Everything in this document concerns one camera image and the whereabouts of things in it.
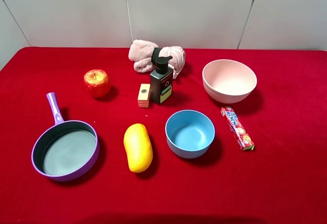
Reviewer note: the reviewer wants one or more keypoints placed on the yellow mango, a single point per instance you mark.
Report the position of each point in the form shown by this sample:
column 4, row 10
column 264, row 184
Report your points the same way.
column 138, row 148

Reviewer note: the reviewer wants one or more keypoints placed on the beige small block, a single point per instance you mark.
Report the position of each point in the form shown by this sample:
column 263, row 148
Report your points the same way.
column 144, row 96

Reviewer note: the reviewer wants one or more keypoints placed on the black pump bottle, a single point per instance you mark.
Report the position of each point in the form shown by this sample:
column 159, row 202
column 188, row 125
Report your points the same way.
column 161, row 79

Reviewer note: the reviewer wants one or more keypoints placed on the blue bowl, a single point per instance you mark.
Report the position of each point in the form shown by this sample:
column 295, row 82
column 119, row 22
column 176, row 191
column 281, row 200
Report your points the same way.
column 189, row 133

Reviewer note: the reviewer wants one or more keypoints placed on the pink rolled towel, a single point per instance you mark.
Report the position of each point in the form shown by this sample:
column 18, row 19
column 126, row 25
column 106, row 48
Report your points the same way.
column 144, row 54

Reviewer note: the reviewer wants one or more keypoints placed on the pink bowl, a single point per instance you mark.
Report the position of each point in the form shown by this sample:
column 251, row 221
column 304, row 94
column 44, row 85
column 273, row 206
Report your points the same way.
column 228, row 81

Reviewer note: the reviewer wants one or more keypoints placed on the red apple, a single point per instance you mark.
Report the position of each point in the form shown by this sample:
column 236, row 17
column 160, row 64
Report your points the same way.
column 97, row 82

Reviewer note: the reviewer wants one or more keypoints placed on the red candy stick pack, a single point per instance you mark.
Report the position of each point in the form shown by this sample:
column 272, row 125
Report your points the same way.
column 241, row 136

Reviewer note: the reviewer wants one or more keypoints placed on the purple frying pan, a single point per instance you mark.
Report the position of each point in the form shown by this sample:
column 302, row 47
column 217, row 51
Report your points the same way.
column 67, row 150

